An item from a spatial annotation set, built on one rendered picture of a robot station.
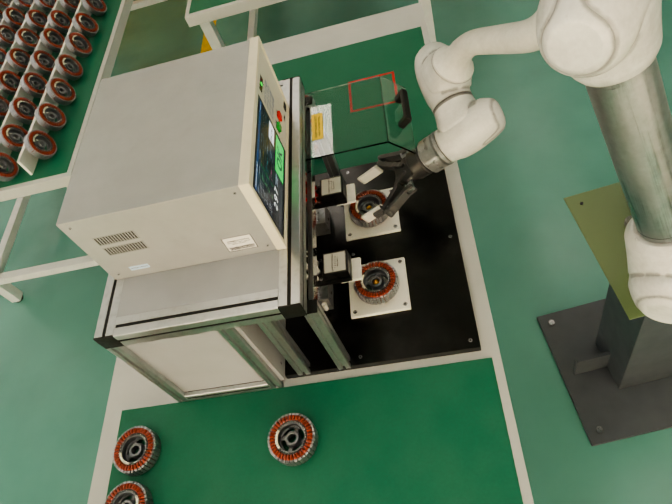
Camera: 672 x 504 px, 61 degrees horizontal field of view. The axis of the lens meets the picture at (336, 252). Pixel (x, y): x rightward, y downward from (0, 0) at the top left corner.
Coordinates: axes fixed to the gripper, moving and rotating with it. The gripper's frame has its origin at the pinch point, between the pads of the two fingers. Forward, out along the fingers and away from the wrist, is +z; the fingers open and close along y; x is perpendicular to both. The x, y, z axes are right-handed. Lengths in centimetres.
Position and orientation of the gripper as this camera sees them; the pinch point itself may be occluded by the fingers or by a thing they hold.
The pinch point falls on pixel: (365, 198)
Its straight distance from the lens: 154.8
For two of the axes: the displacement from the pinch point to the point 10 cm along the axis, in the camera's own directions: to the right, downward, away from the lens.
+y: 0.4, 8.1, -5.8
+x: 7.0, 3.9, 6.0
